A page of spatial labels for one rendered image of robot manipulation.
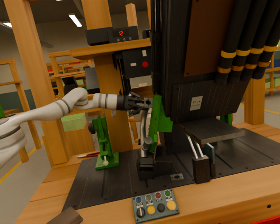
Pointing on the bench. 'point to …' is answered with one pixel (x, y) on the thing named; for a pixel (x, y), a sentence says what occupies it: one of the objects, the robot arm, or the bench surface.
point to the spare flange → (176, 178)
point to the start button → (171, 205)
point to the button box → (144, 204)
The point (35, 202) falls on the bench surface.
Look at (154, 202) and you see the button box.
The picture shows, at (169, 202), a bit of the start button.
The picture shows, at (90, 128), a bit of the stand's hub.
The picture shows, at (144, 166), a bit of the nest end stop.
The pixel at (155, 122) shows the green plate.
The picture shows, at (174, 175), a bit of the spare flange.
